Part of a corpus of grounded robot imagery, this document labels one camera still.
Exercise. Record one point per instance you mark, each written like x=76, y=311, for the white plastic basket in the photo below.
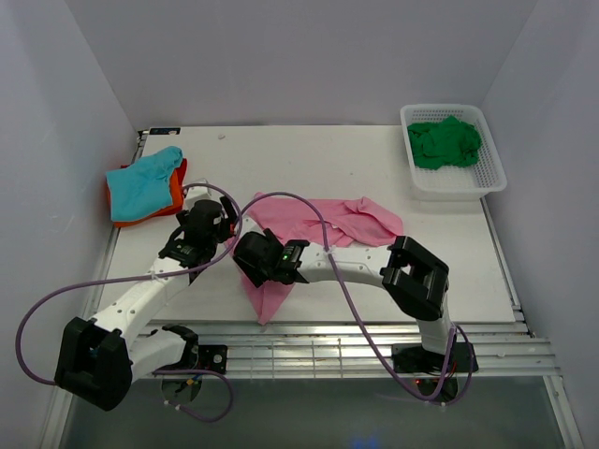
x=454, y=183

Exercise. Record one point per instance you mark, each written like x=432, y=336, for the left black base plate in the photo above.
x=211, y=357

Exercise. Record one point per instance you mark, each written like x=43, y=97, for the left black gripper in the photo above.
x=226, y=233

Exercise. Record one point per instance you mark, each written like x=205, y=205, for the cyan folded t shirt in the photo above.
x=170, y=154

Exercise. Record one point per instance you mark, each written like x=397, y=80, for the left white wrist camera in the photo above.
x=195, y=191

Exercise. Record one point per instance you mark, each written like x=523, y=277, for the orange folded t shirt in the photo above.
x=136, y=200

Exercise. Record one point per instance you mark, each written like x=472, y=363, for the dark label sticker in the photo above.
x=165, y=131

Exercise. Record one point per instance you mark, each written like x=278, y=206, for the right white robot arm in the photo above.
x=415, y=279

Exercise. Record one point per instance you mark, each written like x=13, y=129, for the pink t shirt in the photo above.
x=340, y=222

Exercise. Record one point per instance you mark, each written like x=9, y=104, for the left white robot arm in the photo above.
x=101, y=357

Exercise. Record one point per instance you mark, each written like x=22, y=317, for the green t shirt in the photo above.
x=449, y=143

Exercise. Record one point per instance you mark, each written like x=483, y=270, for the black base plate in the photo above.
x=413, y=358
x=211, y=357

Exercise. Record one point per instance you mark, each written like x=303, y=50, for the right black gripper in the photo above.
x=258, y=277

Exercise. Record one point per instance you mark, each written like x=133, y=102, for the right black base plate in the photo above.
x=413, y=358

